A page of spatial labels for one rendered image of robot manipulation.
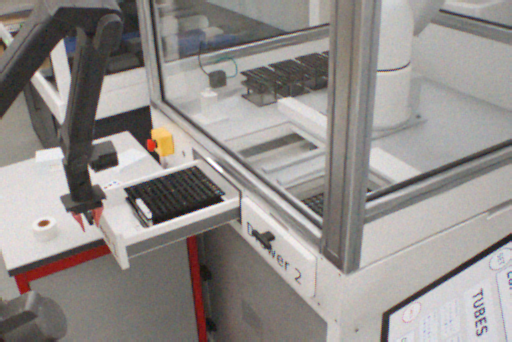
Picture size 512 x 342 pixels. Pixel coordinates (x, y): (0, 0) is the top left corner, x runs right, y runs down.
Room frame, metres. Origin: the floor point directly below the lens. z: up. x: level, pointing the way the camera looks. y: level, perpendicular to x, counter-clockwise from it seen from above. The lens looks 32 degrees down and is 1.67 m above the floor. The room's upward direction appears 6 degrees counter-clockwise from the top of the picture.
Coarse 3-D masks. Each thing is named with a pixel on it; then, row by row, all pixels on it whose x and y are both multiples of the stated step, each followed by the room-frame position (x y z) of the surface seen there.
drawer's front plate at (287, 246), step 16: (256, 208) 1.10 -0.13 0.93; (256, 224) 1.08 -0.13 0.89; (272, 224) 1.02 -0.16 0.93; (288, 240) 0.96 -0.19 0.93; (272, 256) 1.02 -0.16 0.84; (288, 256) 0.95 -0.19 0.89; (304, 256) 0.90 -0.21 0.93; (288, 272) 0.95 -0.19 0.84; (304, 272) 0.90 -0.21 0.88; (304, 288) 0.90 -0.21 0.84
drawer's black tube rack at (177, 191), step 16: (176, 176) 1.33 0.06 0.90; (192, 176) 1.32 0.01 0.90; (144, 192) 1.27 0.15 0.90; (160, 192) 1.26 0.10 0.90; (176, 192) 1.25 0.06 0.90; (192, 192) 1.24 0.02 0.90; (208, 192) 1.23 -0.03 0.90; (224, 192) 1.23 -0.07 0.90; (160, 208) 1.18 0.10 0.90; (176, 208) 1.22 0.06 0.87; (192, 208) 1.21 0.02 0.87; (144, 224) 1.16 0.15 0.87
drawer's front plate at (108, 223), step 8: (104, 208) 1.16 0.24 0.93; (104, 216) 1.13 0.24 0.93; (112, 216) 1.12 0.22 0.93; (104, 224) 1.14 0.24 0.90; (112, 224) 1.09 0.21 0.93; (104, 232) 1.16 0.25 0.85; (112, 232) 1.07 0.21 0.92; (120, 232) 1.05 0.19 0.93; (112, 240) 1.09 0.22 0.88; (120, 240) 1.05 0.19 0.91; (112, 248) 1.11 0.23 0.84; (120, 248) 1.05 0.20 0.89; (120, 256) 1.05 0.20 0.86; (120, 264) 1.06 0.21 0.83; (128, 264) 1.05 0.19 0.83
